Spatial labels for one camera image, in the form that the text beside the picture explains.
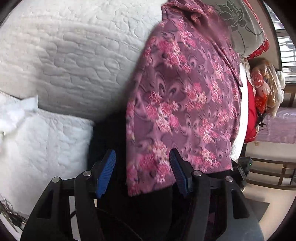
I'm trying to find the red patterned quilt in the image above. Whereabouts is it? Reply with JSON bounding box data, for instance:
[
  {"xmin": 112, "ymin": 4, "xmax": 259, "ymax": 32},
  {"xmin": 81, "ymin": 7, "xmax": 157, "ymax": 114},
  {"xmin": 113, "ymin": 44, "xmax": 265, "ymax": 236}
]
[{"xmin": 242, "ymin": 0, "xmax": 271, "ymax": 60}]

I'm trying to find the plastic-wrapped doll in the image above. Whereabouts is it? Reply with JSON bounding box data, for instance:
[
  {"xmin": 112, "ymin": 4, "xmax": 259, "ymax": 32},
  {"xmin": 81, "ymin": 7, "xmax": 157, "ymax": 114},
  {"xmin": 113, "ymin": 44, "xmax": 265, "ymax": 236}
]
[{"xmin": 250, "ymin": 58, "xmax": 285, "ymax": 118}]

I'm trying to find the red blanket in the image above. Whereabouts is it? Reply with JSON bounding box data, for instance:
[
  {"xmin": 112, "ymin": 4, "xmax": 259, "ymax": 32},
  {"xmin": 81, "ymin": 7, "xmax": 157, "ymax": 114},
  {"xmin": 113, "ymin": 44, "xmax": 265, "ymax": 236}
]
[{"xmin": 244, "ymin": 81, "xmax": 258, "ymax": 144}]

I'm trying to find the white quilted mattress cover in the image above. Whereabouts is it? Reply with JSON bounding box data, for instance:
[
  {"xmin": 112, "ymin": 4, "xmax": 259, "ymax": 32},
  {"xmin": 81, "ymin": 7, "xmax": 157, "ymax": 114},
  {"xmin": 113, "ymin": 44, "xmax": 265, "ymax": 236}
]
[{"xmin": 0, "ymin": 0, "xmax": 249, "ymax": 239}]

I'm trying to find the wooden bench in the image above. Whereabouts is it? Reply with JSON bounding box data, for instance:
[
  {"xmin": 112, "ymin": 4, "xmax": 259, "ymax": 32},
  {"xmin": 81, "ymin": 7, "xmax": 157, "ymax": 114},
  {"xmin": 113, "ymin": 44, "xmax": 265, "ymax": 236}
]
[{"xmin": 241, "ymin": 83, "xmax": 295, "ymax": 190}]

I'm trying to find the grey floral pillow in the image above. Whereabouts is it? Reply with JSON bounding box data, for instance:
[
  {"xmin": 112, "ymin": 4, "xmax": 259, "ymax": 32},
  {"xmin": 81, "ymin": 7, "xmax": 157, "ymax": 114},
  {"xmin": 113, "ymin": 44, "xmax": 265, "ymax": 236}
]
[{"xmin": 204, "ymin": 0, "xmax": 269, "ymax": 59}]

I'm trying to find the window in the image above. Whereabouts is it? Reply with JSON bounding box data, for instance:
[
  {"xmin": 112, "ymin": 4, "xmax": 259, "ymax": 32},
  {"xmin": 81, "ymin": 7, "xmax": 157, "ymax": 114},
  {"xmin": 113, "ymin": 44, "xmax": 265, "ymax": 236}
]
[{"xmin": 263, "ymin": 1, "xmax": 295, "ymax": 84}]

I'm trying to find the purple floral shirt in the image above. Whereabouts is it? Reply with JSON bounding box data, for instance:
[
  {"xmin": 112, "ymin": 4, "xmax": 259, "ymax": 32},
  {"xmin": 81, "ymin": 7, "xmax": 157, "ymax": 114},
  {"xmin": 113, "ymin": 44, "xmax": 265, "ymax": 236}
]
[{"xmin": 126, "ymin": 1, "xmax": 242, "ymax": 196}]

